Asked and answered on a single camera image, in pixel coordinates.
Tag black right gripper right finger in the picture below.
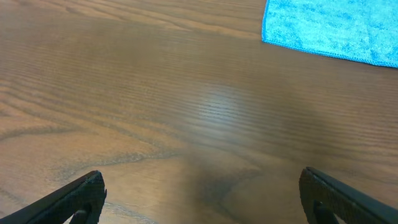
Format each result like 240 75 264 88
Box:
299 167 397 224

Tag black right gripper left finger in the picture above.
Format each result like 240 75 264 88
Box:
1 170 107 224

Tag blue microfibre cloth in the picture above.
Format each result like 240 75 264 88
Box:
262 0 397 68

